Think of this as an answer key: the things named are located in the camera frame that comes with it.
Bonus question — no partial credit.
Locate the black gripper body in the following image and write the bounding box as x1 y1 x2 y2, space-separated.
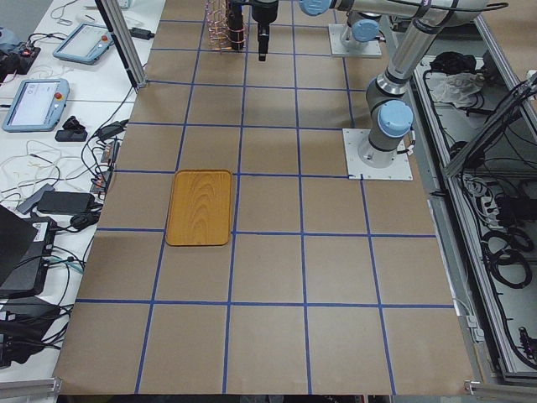
251 0 278 24

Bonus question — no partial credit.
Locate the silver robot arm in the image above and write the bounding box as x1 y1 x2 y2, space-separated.
345 10 381 47
299 1 487 155

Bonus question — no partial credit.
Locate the dark wine bottle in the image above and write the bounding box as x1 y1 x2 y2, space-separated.
227 1 245 51

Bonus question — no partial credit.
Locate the wooden tray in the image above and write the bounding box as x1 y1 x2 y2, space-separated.
165 170 232 247

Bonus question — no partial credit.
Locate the black power adapter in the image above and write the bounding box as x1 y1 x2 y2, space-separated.
129 27 155 40

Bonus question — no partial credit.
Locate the blue teach pendant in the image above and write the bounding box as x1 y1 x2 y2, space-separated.
53 23 114 65
2 78 70 133

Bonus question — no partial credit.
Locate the white crumpled cloth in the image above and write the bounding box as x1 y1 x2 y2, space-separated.
430 72 484 108

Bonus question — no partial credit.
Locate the black power brick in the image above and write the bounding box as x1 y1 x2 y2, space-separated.
37 191 95 215

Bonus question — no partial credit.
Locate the black laptop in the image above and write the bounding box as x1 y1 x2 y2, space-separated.
1 207 56 299

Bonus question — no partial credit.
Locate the copper wire wine basket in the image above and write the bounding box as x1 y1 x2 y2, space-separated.
205 0 247 51

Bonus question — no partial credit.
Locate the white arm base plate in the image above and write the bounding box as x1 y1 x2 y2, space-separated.
342 128 413 181
328 24 382 59

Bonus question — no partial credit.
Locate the aluminium frame post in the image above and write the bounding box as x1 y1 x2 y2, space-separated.
95 0 147 92

